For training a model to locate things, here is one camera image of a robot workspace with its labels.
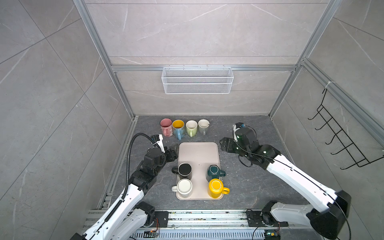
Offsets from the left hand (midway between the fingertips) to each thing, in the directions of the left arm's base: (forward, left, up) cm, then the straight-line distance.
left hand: (172, 142), depth 76 cm
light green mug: (+25, -10, -17) cm, 32 cm away
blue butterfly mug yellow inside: (+20, -1, -13) cm, 24 cm away
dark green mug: (-12, -21, -12) cm, 27 cm away
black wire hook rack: (-16, -78, +10) cm, 81 cm away
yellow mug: (-20, -22, -14) cm, 32 cm away
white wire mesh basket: (+47, -14, +6) cm, 49 cm away
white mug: (-18, -5, -16) cm, 25 cm away
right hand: (0, -27, 0) cm, 27 cm away
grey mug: (+26, -19, -17) cm, 36 cm away
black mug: (-10, -6, -13) cm, 18 cm away
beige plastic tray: (+6, -16, -25) cm, 30 cm away
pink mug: (+22, +7, -13) cm, 26 cm away
